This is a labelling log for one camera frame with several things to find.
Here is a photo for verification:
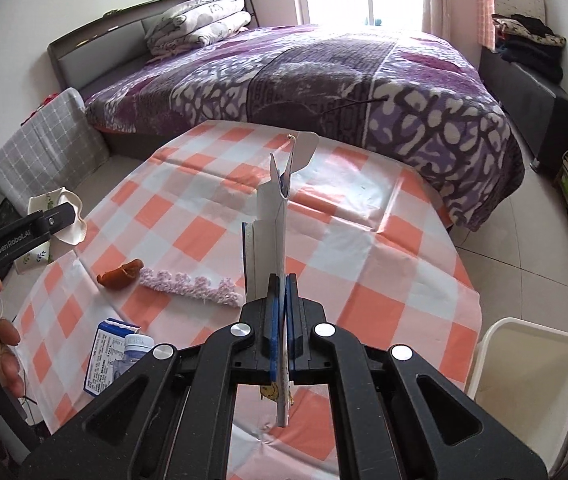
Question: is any pink fuzzy foam strip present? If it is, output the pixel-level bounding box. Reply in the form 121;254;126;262
139;268;241;308

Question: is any white paper box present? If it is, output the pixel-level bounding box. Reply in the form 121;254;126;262
242;131;319;427

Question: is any orange peel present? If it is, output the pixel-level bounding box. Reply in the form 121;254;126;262
96;259;144;292

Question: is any blue white medicine box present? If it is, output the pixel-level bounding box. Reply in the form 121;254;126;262
83;318;140;396

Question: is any white plastic trash bin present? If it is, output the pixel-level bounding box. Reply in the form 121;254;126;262
466;318;568;470

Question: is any white medicine bottle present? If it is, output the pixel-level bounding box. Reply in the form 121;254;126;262
113;334;155;379

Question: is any grey checkered cushion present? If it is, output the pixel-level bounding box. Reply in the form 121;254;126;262
0;88;109;216

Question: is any orange white checkered tablecloth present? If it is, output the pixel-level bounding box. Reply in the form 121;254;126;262
18;122;482;479

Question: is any purple patterned bed quilt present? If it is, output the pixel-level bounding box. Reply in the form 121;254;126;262
86;25;525;231

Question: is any dark wooden headboard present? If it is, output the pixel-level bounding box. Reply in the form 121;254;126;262
48;0;190;96

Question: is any dark bench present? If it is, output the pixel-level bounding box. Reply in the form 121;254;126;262
479;48;568;180

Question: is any folded white floral duvet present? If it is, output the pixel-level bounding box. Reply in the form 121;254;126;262
145;0;252;56

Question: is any pile of dark clothes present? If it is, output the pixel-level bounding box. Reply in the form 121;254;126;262
491;14;567;84

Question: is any pink white drawer cabinet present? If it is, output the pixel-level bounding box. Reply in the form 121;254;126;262
477;0;546;50

